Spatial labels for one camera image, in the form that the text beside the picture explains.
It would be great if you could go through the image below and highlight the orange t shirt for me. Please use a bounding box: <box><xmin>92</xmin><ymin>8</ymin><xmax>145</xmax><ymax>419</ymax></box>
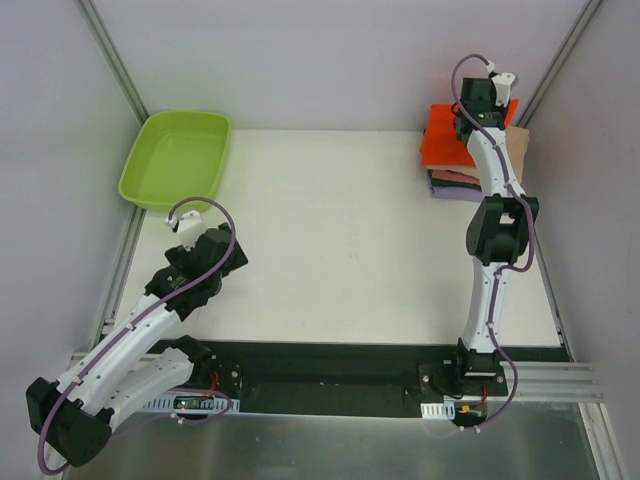
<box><xmin>419</xmin><ymin>98</ymin><xmax>520</xmax><ymax>167</ymax></box>

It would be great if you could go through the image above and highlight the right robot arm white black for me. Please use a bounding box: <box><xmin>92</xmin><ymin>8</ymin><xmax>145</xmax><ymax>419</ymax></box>
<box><xmin>450</xmin><ymin>73</ymin><xmax>539</xmax><ymax>395</ymax></box>

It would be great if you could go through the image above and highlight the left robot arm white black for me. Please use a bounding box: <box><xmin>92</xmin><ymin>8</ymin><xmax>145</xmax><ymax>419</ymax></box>
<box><xmin>26</xmin><ymin>222</ymin><xmax>248</xmax><ymax>476</ymax></box>

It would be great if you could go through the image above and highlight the beige folded t shirt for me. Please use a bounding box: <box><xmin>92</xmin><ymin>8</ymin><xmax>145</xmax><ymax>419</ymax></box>
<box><xmin>428</xmin><ymin>126</ymin><xmax>529</xmax><ymax>183</ymax></box>

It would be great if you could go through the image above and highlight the pink folded t shirt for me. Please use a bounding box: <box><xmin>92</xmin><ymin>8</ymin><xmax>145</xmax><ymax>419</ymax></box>
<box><xmin>428</xmin><ymin>169</ymin><xmax>481</xmax><ymax>191</ymax></box>

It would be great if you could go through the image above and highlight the dark green folded t shirt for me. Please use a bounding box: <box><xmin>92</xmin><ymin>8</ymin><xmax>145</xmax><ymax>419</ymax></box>
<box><xmin>427</xmin><ymin>169</ymin><xmax>451</xmax><ymax>190</ymax></box>

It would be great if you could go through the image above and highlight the lilac folded t shirt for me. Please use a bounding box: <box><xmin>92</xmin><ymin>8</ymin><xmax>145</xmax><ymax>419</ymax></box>
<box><xmin>431</xmin><ymin>188</ymin><xmax>484</xmax><ymax>203</ymax></box>

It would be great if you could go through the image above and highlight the green plastic bin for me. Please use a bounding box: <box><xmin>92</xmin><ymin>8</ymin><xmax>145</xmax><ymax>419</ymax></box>
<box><xmin>118</xmin><ymin>110</ymin><xmax>232</xmax><ymax>213</ymax></box>

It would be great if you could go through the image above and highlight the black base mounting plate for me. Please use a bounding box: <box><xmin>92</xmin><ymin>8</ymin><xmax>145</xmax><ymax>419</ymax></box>
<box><xmin>94</xmin><ymin>335</ymin><xmax>511</xmax><ymax>416</ymax></box>

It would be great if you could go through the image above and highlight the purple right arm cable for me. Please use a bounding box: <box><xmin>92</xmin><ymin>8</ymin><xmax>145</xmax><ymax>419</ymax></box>
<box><xmin>424</xmin><ymin>53</ymin><xmax>536</xmax><ymax>441</ymax></box>

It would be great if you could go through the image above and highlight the right aluminium corner post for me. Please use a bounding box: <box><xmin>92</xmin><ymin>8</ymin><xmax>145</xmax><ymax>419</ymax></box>
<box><xmin>516</xmin><ymin>0</ymin><xmax>606</xmax><ymax>128</ymax></box>

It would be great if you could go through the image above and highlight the aluminium corner post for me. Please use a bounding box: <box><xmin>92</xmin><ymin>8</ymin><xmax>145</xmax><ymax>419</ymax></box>
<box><xmin>516</xmin><ymin>0</ymin><xmax>606</xmax><ymax>128</ymax></box>
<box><xmin>76</xmin><ymin>0</ymin><xmax>149</xmax><ymax>125</ymax></box>

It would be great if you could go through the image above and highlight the left white cable duct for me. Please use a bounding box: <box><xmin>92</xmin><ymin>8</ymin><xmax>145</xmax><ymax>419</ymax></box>
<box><xmin>140</xmin><ymin>391</ymin><xmax>240</xmax><ymax>415</ymax></box>

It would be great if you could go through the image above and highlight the white cable duct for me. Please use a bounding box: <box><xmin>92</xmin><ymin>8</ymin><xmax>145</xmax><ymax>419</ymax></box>
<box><xmin>420</xmin><ymin>402</ymin><xmax>456</xmax><ymax>421</ymax></box>
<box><xmin>140</xmin><ymin>391</ymin><xmax>240</xmax><ymax>415</ymax></box>

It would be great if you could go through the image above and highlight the right white cable duct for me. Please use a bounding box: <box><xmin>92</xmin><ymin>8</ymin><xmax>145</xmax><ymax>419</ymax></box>
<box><xmin>420</xmin><ymin>402</ymin><xmax>456</xmax><ymax>421</ymax></box>

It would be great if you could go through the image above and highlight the left aluminium corner post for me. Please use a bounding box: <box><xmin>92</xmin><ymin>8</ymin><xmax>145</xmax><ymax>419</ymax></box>
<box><xmin>76</xmin><ymin>0</ymin><xmax>149</xmax><ymax>125</ymax></box>

